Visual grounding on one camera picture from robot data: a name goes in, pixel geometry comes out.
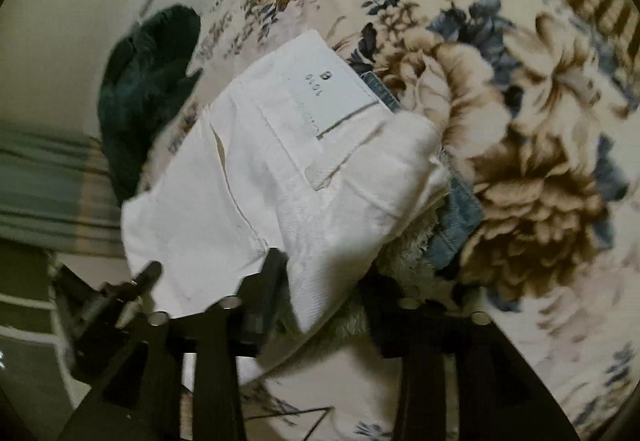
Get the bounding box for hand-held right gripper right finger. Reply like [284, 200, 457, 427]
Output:
[357, 271, 581, 441]

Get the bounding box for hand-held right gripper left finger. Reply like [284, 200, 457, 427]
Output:
[57, 248, 291, 441]

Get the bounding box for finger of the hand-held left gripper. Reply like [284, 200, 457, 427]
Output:
[107, 261, 163, 303]
[50, 265, 96, 317]

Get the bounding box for white pants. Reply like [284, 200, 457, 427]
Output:
[121, 30, 451, 394]

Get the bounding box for window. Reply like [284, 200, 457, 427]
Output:
[0, 241, 76, 402]

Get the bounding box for grey folded blanket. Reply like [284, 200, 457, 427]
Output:
[280, 216, 453, 347]

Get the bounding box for green striped curtain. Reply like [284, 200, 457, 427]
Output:
[0, 121, 126, 254]

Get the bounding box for folded blue jeans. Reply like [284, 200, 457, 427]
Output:
[361, 70, 485, 268]

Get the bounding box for dark green fuzzy blanket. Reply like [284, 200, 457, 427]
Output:
[97, 5, 202, 204]

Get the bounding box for floral bed sheet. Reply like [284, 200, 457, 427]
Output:
[140, 0, 640, 441]

